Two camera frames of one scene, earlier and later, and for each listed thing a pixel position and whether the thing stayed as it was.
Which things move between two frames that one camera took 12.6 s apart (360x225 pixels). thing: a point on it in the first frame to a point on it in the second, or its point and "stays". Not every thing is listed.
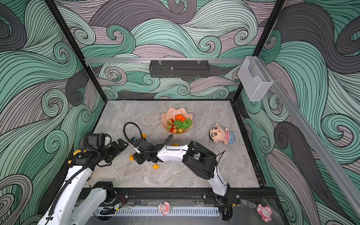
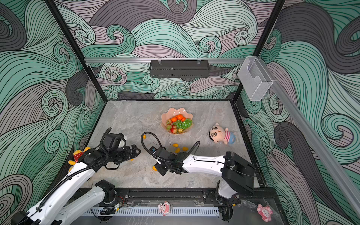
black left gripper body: (108, 153) to (121, 154)
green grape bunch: (183, 124) stays
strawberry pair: (174, 130) stays
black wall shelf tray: (177, 69) stays
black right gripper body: (141, 158) to (163, 168)
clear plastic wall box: (255, 79) stays
